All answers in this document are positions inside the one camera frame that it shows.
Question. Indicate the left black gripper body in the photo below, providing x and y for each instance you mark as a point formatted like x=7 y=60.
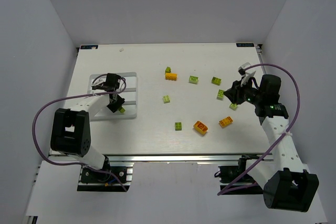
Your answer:
x=117 y=103

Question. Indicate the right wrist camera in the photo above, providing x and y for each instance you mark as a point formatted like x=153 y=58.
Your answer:
x=245 y=74

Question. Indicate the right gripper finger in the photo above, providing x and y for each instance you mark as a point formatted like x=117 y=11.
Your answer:
x=231 y=94
x=236 y=86

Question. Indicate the orange curved lego brick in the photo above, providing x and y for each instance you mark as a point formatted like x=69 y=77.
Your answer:
x=200 y=127

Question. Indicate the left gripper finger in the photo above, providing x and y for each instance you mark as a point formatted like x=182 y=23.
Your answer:
x=119 y=101
x=113 y=105

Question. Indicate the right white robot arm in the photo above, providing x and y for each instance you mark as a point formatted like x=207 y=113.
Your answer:
x=280 y=173

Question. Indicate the left blue label sticker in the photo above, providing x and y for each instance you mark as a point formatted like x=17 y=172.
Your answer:
x=88 y=47

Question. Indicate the light green lego brick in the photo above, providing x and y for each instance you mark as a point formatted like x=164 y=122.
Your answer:
x=193 y=80
x=166 y=99

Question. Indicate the blue label sticker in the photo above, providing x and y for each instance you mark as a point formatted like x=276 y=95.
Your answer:
x=88 y=47
x=244 y=44

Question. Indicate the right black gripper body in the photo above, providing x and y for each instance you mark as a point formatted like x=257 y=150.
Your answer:
x=234 y=92

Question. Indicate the white compartment tray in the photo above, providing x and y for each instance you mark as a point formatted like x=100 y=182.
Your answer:
x=131 y=101

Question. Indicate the pale green lego brick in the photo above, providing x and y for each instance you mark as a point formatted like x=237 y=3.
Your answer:
x=233 y=106

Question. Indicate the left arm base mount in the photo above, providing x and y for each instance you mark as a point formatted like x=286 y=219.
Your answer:
x=90 y=181

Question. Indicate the small dark green lego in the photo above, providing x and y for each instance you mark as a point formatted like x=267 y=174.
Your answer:
x=168 y=70

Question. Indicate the long orange lego brick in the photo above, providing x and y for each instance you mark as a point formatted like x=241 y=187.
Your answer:
x=171 y=76

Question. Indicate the right blue label sticker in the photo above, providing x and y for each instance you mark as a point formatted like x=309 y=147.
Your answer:
x=244 y=44

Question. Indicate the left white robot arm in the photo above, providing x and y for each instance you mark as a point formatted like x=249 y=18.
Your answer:
x=71 y=133

